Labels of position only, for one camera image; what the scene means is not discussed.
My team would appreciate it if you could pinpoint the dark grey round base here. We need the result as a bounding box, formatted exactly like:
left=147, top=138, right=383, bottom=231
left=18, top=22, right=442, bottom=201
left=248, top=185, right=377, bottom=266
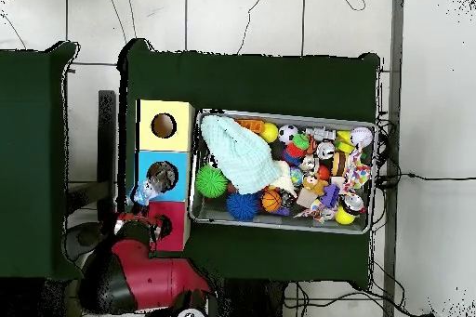
left=64, top=220, right=102, bottom=260

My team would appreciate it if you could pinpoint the crushed clear plastic bottle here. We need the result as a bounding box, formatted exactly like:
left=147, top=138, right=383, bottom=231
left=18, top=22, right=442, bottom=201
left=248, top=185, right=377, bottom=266
left=127, top=163, right=177, bottom=207

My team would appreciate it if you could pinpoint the grey metal bar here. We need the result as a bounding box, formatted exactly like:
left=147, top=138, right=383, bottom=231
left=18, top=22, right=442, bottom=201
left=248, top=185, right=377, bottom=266
left=381, top=0, right=406, bottom=317

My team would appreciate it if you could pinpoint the black upright panel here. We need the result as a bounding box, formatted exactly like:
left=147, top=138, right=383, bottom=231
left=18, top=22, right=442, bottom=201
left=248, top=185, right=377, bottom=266
left=97, top=89, right=117, bottom=221

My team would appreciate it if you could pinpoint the white baseball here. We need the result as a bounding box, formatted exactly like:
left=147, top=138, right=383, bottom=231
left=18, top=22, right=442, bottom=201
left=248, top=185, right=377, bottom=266
left=350, top=126, right=374, bottom=148

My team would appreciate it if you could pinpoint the wire mesh metal bin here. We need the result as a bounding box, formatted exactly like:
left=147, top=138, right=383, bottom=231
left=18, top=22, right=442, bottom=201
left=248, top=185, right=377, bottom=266
left=189, top=108, right=379, bottom=235

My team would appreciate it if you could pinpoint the small soccer ball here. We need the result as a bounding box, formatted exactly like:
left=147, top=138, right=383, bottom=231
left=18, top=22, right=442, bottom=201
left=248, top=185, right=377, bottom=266
left=277, top=124, right=299, bottom=146

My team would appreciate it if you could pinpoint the green spiky creature toy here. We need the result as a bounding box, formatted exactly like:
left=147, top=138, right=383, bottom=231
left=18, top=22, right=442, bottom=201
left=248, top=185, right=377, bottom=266
left=291, top=133, right=311, bottom=151

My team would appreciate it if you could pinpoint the orange plastic brick toy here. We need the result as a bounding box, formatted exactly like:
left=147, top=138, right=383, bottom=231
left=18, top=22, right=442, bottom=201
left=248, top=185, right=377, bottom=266
left=235, top=118, right=266, bottom=135

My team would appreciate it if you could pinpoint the wooden box with three holes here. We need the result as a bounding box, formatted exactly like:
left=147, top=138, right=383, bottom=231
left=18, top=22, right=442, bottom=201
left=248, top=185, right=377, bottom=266
left=130, top=99, right=197, bottom=253

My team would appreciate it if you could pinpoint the thin black cable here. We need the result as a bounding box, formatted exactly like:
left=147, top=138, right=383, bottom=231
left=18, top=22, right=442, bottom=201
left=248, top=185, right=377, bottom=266
left=375, top=171, right=476, bottom=184
left=236, top=0, right=270, bottom=55

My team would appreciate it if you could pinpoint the yellow plastic ball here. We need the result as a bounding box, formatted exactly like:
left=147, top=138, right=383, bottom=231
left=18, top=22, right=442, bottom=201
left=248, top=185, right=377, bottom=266
left=260, top=122, right=279, bottom=144

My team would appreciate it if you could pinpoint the brown plush monkey toy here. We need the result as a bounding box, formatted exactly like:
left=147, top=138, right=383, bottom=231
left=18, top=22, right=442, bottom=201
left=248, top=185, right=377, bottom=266
left=302, top=174, right=330, bottom=197

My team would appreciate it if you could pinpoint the green spiky rubber ball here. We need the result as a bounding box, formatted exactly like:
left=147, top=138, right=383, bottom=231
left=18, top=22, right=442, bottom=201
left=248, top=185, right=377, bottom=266
left=194, top=166, right=229, bottom=200

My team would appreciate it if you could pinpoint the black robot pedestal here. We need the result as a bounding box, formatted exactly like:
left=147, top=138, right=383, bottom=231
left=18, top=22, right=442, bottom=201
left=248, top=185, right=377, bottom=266
left=222, top=278, right=287, bottom=317

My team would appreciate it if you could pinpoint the blue spiky rubber ball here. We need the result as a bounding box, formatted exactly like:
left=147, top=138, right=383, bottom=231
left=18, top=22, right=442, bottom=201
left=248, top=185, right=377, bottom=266
left=226, top=192, right=260, bottom=221

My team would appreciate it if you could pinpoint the dark green tablecloth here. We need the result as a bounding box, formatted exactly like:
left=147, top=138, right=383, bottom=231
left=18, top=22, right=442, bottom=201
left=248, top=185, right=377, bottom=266
left=115, top=36, right=382, bottom=291
left=0, top=40, right=87, bottom=284

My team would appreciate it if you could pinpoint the mint green waffle cloth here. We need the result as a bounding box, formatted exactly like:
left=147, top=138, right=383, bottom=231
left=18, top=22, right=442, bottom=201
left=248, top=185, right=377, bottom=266
left=200, top=114, right=282, bottom=195

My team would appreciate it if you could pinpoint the small orange basketball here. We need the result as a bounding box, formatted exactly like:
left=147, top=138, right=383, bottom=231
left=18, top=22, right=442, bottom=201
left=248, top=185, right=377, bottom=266
left=260, top=189, right=283, bottom=213

